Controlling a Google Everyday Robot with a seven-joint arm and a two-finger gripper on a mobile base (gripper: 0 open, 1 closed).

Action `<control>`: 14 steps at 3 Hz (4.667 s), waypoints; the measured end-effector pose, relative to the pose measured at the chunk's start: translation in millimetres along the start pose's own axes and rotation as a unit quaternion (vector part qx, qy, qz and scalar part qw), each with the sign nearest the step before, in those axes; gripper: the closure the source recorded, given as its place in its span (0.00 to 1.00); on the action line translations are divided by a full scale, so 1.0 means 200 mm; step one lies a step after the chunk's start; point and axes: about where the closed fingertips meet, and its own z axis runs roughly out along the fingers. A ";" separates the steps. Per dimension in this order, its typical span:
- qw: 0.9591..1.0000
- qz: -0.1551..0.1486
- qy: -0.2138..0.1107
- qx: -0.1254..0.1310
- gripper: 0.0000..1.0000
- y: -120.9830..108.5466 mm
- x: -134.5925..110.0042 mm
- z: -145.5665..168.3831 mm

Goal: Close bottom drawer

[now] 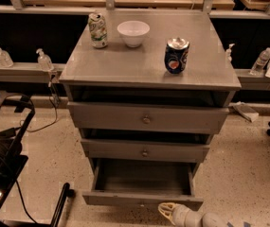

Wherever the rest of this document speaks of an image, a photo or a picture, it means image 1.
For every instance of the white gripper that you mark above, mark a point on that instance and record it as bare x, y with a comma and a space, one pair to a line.
181, 214

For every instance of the grey bottom drawer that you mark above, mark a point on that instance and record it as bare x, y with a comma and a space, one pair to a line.
136, 182

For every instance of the grey drawer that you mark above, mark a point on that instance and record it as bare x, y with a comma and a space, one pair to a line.
146, 145
136, 182
167, 111

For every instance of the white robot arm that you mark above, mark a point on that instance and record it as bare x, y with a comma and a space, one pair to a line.
209, 220

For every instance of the grey middle drawer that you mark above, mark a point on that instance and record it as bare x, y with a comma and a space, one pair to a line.
146, 145

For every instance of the grey three-drawer cabinet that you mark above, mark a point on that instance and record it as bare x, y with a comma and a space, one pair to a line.
120, 67

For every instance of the grey top drawer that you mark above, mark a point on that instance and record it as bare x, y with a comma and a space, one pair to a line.
167, 111

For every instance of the black chair leg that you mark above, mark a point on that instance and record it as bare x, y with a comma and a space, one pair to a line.
66, 193

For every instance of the grey box on floor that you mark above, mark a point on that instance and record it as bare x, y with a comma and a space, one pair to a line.
246, 111

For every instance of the blue pepsi can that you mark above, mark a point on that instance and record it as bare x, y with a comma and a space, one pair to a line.
176, 55

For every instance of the clear pump bottle right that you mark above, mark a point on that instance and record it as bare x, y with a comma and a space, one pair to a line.
229, 51

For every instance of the clear pump bottle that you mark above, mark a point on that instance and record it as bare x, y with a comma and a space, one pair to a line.
44, 60
5, 59
229, 51

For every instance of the clear water bottle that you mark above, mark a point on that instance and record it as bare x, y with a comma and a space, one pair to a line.
260, 62

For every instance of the white bowl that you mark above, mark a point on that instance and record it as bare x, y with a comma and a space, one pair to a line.
133, 33

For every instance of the green white soda can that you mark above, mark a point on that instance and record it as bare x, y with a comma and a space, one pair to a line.
98, 29

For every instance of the clear pump bottle far left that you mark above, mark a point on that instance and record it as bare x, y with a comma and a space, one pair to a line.
5, 59

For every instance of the black chair with straps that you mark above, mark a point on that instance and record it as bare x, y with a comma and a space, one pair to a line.
11, 159

